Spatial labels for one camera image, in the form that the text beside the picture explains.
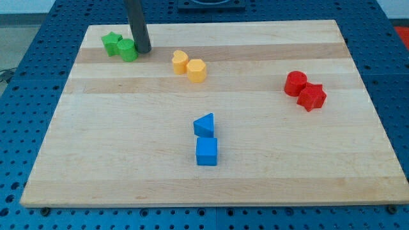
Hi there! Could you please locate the yellow hexagon block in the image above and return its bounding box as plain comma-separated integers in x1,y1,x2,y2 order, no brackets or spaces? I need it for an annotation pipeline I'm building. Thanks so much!
187,59,207,83

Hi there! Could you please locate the blue triangle block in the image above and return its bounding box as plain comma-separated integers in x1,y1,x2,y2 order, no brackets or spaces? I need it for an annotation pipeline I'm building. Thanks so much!
193,113,215,137

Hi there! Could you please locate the blue cube block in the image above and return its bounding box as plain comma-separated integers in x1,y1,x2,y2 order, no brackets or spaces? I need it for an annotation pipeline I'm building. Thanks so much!
196,137,218,166

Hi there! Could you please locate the wooden board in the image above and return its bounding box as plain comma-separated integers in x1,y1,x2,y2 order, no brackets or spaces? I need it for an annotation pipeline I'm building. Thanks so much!
20,20,408,208

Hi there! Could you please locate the yellow heart block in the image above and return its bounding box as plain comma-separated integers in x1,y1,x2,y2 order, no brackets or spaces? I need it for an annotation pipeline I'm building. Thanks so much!
172,50,189,75

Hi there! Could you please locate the red cylinder block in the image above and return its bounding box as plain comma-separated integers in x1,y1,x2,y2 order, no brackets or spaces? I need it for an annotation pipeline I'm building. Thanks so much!
284,70,307,96

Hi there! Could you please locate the green cylinder block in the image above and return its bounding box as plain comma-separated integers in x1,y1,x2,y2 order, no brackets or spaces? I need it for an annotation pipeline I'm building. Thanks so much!
117,38,138,62

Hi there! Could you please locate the red star block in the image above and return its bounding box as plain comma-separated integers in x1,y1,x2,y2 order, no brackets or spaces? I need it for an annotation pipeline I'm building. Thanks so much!
297,82,327,112

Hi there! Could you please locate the green star block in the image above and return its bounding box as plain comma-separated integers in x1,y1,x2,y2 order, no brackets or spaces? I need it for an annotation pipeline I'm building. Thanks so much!
101,31,123,56

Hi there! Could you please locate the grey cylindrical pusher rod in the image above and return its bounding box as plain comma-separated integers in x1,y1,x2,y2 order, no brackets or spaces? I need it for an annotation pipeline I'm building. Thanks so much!
123,0,151,54

